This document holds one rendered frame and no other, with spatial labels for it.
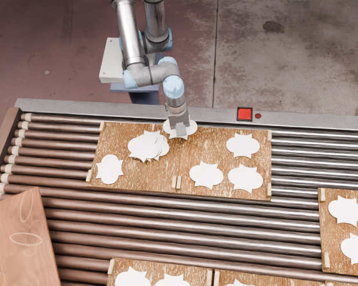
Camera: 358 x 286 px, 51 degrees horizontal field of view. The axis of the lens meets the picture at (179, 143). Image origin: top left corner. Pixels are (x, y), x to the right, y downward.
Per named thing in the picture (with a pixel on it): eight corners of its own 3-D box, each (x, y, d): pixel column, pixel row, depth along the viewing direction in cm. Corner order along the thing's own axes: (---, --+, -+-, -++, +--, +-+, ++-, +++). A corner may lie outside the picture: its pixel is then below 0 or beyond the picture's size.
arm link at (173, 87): (180, 71, 140) (185, 88, 136) (183, 89, 150) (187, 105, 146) (160, 75, 140) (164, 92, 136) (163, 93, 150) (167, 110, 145)
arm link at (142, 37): (120, 46, 200) (115, 28, 188) (145, 42, 201) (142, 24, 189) (123, 64, 194) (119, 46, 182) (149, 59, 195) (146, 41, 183)
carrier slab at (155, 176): (103, 122, 188) (103, 121, 187) (184, 127, 183) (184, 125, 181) (87, 186, 171) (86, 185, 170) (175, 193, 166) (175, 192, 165)
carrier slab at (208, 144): (184, 127, 183) (184, 125, 181) (270, 132, 177) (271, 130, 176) (176, 194, 166) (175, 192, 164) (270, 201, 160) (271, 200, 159)
